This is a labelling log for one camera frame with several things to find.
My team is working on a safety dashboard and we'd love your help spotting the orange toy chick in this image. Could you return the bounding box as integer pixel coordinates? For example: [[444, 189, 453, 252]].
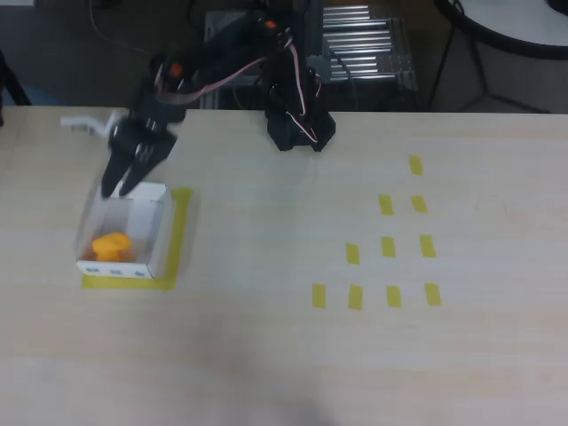
[[90, 232, 135, 263]]

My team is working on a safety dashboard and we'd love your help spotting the white cardboard box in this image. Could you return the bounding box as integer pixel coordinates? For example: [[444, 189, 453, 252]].
[[74, 180, 173, 280]]

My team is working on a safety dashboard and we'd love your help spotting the long yellow tape strip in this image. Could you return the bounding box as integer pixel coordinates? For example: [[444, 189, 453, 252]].
[[81, 273, 177, 292], [162, 186, 194, 292]]

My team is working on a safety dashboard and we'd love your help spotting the black slanted chair leg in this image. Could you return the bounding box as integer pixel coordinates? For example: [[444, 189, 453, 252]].
[[0, 48, 33, 107]]

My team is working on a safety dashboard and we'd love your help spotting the black metal table stand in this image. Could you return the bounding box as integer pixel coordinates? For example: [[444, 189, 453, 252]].
[[428, 17, 568, 114]]

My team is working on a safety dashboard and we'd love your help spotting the round white black-rimmed table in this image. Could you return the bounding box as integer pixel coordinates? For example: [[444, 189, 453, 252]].
[[432, 0, 568, 61]]

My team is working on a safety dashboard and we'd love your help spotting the red white servo cable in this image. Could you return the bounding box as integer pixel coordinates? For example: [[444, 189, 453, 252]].
[[155, 37, 321, 144]]

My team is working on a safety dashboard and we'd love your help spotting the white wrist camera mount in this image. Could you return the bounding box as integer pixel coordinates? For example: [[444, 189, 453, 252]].
[[59, 112, 122, 137]]

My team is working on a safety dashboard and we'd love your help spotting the thin grey floor cable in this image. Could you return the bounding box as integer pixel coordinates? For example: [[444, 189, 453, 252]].
[[87, 0, 150, 57]]

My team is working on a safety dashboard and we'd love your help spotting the aluminium profile frame rack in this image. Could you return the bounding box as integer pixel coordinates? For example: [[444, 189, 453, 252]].
[[200, 4, 418, 110]]

